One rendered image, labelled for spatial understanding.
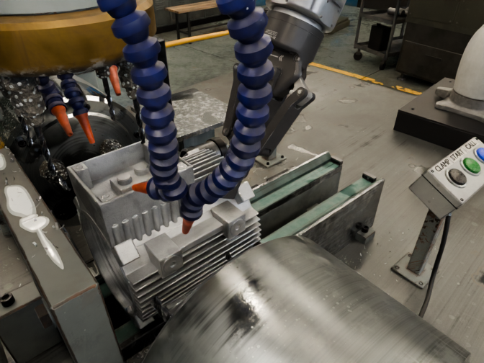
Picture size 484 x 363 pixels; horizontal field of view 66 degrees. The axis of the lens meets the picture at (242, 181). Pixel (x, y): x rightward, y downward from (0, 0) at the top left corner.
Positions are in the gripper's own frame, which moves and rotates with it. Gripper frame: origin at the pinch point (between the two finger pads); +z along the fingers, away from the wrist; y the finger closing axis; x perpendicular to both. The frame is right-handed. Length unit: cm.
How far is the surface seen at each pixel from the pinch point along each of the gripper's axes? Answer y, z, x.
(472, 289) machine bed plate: 25, 8, 50
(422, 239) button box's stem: 15.0, 2.2, 40.4
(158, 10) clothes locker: -480, -59, 258
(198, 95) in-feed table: -66, -2, 43
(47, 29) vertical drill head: 2.6, -9.3, -26.7
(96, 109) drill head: -27.1, 2.0, -7.1
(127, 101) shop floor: -285, 45, 145
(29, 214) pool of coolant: -4.0, 9.1, -21.9
